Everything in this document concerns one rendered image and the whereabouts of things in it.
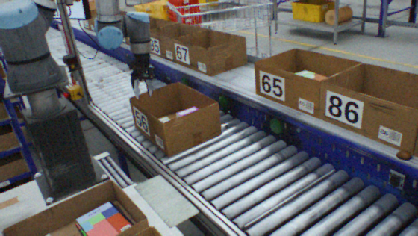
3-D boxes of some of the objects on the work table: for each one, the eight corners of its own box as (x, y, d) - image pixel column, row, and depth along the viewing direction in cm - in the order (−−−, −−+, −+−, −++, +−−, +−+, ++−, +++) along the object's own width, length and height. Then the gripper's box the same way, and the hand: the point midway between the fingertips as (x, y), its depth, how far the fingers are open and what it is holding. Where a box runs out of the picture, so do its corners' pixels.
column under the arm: (46, 206, 136) (17, 131, 121) (33, 176, 156) (7, 109, 141) (110, 178, 148) (90, 107, 134) (90, 154, 168) (72, 89, 153)
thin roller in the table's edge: (105, 160, 165) (104, 157, 164) (129, 189, 144) (128, 185, 143) (101, 162, 164) (100, 159, 163) (125, 191, 143) (123, 187, 142)
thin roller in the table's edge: (110, 158, 166) (109, 155, 165) (134, 186, 145) (133, 182, 144) (106, 160, 165) (105, 157, 164) (130, 188, 144) (129, 184, 143)
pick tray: (11, 252, 116) (0, 230, 112) (118, 199, 135) (112, 178, 131) (30, 314, 95) (18, 289, 91) (154, 241, 114) (148, 217, 110)
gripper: (133, 57, 147) (137, 104, 156) (159, 52, 154) (162, 98, 162) (125, 53, 154) (129, 99, 162) (150, 48, 160) (154, 93, 169)
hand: (142, 95), depth 164 cm, fingers open, 5 cm apart
